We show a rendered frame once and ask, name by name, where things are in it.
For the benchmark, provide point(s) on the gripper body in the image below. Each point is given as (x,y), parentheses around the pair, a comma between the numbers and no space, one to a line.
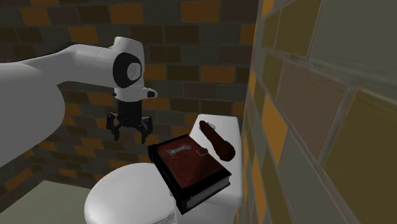
(129,111)

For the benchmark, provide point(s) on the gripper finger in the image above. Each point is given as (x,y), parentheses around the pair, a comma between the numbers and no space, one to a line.
(146,127)
(112,123)

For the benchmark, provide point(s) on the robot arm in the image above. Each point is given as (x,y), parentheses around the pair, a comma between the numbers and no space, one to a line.
(80,63)

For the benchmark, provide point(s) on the dark red book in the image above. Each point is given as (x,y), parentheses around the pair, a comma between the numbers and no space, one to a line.
(189,169)

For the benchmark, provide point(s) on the white toilet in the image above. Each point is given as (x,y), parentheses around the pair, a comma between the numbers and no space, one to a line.
(130,192)

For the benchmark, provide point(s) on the brown elongated brush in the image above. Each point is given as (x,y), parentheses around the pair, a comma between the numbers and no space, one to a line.
(218,143)

